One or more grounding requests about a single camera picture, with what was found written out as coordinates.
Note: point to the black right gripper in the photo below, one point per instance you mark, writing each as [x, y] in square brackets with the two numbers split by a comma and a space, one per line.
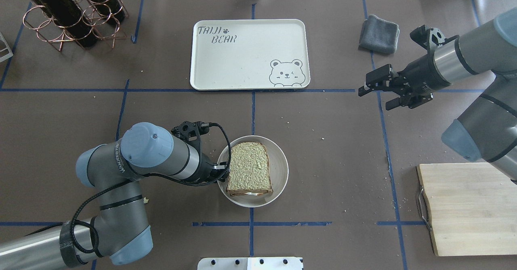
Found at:
[420, 76]

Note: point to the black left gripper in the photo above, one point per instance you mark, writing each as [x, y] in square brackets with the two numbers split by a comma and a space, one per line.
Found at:
[207, 169]

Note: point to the bread slice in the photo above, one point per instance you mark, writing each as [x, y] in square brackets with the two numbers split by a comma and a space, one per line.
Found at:
[249, 170]
[249, 193]

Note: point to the round white plate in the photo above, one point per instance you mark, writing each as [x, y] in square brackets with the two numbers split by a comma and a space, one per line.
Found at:
[279, 173]

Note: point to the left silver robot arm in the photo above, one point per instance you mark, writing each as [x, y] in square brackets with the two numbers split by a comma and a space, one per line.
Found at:
[113, 223]

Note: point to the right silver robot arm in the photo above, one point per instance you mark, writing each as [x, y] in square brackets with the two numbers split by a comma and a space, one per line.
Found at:
[487, 128]

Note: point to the cream bear serving tray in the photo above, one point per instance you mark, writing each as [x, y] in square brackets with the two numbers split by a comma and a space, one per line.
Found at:
[249, 54]

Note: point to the bread slice on plate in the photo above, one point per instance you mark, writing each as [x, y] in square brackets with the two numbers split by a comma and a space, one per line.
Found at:
[249, 193]

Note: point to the folded grey cloth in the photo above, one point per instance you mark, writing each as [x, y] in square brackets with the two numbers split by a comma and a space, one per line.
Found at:
[379, 35]

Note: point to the bamboo cutting board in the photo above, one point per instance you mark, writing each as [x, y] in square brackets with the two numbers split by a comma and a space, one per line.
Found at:
[471, 209]

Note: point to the dark green wine bottle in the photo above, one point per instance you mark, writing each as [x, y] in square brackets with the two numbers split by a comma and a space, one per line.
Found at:
[67, 14]

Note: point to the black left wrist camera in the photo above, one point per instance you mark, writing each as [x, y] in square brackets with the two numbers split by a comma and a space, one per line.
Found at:
[187, 130]

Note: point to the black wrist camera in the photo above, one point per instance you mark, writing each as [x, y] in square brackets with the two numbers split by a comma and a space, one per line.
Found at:
[430, 38]
[187, 130]

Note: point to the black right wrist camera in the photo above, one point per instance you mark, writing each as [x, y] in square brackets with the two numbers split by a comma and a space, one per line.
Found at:
[430, 38]

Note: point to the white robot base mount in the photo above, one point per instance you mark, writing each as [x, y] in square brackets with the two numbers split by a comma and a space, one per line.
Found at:
[251, 263]

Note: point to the copper wire bottle rack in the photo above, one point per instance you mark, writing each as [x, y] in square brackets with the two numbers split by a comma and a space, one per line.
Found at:
[49, 32]

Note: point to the white wire cup rack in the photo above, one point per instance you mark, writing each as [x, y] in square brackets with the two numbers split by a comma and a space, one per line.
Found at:
[5, 50]

